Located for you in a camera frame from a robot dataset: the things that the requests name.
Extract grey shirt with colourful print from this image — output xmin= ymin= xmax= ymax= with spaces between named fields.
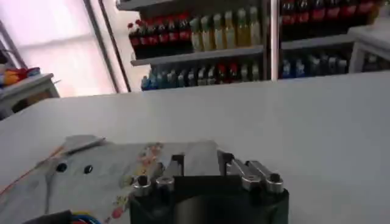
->
xmin=0 ymin=135 xmax=227 ymax=224

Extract coloured wrist cable bundle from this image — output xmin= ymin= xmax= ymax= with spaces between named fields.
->
xmin=24 ymin=209 xmax=102 ymax=224

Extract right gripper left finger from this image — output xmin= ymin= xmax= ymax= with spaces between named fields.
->
xmin=131 ymin=153 xmax=185 ymax=197

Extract shelf rack with bottles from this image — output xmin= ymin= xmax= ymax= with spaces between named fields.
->
xmin=115 ymin=0 xmax=390 ymax=91

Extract white side table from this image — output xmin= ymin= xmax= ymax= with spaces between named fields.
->
xmin=347 ymin=18 xmax=390 ymax=74

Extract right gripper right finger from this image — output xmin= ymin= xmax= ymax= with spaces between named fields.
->
xmin=217 ymin=150 xmax=285 ymax=194

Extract dark window frame post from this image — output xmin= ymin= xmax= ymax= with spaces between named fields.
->
xmin=82 ymin=0 xmax=132 ymax=94

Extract small table with colourful goods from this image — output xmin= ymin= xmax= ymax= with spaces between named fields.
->
xmin=0 ymin=66 xmax=61 ymax=120

